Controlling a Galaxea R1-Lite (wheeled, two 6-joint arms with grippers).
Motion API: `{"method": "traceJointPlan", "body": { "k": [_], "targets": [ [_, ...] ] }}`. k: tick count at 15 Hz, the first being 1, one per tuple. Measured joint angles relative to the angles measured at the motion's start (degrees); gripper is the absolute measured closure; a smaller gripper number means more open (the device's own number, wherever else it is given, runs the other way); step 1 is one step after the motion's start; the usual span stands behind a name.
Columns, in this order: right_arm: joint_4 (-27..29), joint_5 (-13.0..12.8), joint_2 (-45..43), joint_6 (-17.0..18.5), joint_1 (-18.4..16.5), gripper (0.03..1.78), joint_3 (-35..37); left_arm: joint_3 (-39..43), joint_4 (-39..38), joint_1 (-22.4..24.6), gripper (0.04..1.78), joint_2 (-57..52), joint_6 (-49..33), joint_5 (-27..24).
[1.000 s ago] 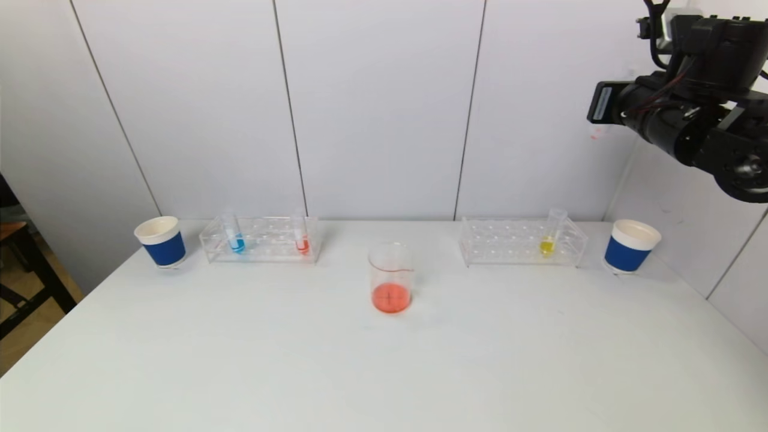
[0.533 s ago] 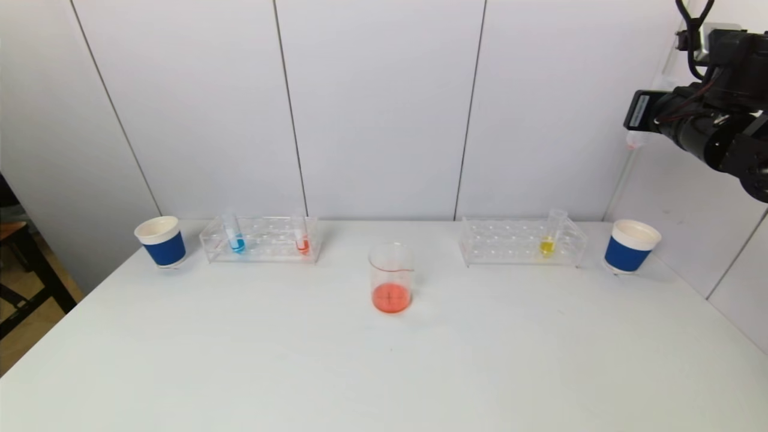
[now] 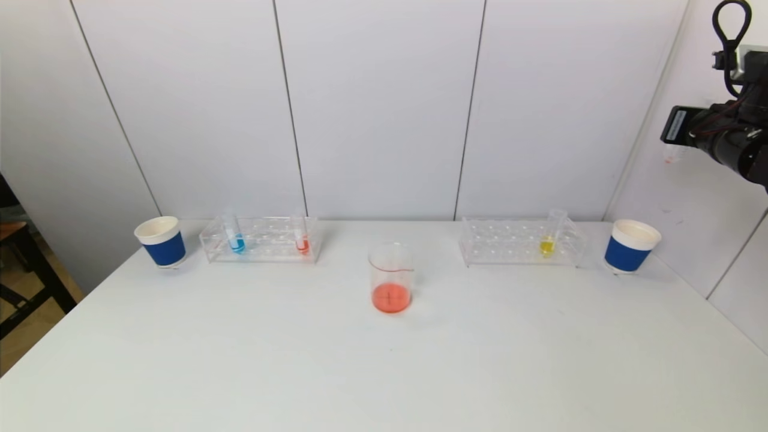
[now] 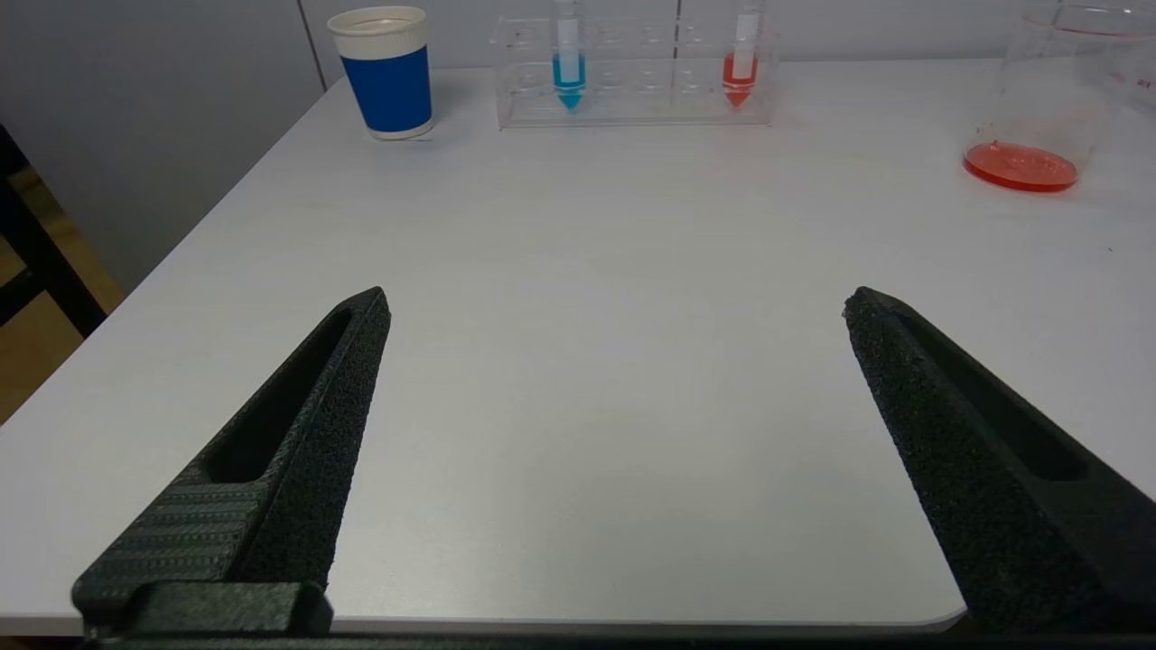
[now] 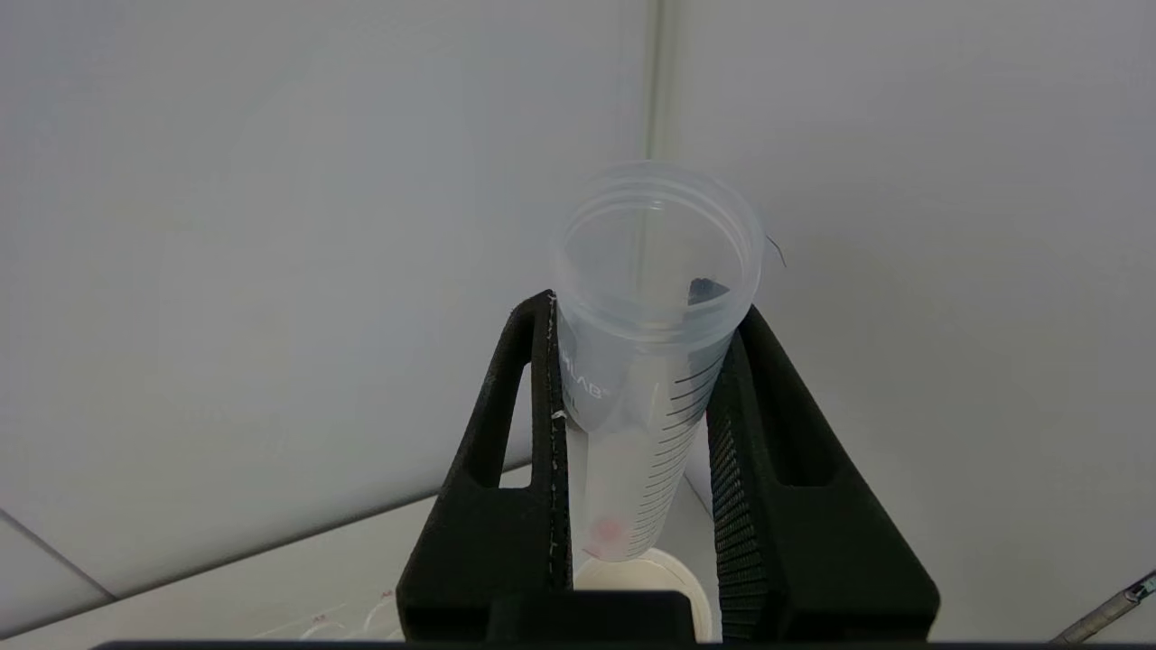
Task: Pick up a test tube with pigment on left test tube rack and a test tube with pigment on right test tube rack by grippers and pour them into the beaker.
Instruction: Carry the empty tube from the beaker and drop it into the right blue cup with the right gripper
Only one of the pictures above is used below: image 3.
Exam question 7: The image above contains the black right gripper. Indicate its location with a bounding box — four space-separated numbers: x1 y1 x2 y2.
660 105 725 158

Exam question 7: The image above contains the test tube with yellow pigment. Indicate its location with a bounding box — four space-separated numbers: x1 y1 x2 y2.
538 209 568 257

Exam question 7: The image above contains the clear acrylic test tube rack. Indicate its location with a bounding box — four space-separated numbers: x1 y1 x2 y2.
459 217 587 269
200 216 320 265

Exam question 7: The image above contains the clear glass beaker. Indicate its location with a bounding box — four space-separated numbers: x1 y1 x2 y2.
368 242 416 314

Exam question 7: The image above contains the test tube with red pigment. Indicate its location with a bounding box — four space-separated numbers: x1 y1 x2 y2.
293 213 311 256

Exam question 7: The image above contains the test tube with blue pigment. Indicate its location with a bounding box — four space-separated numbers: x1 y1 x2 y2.
223 210 247 254

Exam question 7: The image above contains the blue white paper cup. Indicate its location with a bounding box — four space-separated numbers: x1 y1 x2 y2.
134 216 187 269
603 219 662 275

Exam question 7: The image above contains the black framed wooden table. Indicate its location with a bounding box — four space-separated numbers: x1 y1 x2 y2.
0 174 79 340

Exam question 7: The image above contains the black camera cable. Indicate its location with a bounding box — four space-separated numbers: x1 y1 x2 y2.
712 0 753 100

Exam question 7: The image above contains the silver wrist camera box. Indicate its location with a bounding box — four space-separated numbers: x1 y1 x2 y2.
737 45 768 85

